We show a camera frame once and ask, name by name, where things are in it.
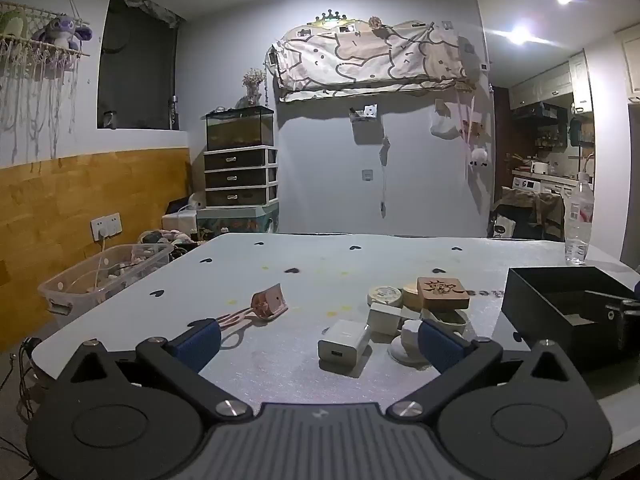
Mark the green plush toy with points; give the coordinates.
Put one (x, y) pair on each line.
(12, 25)

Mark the pink eyelash curler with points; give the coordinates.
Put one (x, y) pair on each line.
(270, 302)

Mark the white wall outlet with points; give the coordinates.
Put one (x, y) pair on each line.
(106, 226)

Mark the white washing machine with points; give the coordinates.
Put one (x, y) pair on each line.
(527, 181)

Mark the printed blanket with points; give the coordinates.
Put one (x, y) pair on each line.
(375, 55)

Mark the white tote bag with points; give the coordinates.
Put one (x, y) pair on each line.
(502, 227)

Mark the white plush toy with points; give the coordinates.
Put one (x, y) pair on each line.
(480, 156)

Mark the white cube adapter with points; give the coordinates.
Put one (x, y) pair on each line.
(385, 317)

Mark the white round lid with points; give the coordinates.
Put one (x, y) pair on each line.
(407, 340)

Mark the white plastic bag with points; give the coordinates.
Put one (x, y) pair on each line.
(446, 122)

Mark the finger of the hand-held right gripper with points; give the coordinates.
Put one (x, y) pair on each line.
(622, 327)
(612, 297)

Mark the purple plush toy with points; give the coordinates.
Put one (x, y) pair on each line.
(62, 30)

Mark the glass fish tank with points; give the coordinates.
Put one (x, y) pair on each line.
(240, 130)

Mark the chair with brown coat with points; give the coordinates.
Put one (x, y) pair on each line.
(530, 210)

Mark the white charger plug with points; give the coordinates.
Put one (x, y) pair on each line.
(342, 342)

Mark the metal wall bracket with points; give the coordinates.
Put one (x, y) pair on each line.
(365, 111)

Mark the black cardboard box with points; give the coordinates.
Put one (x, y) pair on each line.
(530, 300)

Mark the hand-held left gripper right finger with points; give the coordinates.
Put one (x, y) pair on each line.
(440, 347)

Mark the carved wooden block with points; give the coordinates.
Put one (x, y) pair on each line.
(442, 290)

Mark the dark window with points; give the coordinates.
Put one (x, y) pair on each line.
(135, 75)

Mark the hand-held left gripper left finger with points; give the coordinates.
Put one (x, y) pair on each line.
(197, 345)

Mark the macrame wall hanger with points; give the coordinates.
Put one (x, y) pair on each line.
(30, 60)

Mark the dried flower bunch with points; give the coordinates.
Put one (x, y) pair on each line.
(254, 82)

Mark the oval wooden piece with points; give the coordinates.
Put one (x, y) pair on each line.
(411, 297)

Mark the clear oval container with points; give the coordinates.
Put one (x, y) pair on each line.
(450, 321)

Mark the gold crown decoration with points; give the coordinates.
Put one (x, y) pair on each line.
(330, 18)

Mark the pile of cloth items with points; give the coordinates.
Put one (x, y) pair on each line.
(165, 237)

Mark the white heart-print table mat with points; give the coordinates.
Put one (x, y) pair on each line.
(300, 270)

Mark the clear water bottle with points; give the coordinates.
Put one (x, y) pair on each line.
(579, 220)

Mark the white box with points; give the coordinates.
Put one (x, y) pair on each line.
(179, 222)

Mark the small wall socket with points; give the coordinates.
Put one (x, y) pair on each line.
(368, 175)

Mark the white wall cabinets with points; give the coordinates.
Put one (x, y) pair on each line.
(545, 82)

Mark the white drawer cabinet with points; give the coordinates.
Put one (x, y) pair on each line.
(235, 177)

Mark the floral printed cabinet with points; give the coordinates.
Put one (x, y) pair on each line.
(235, 220)

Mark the clear plastic storage bin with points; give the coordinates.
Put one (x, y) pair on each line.
(80, 285)

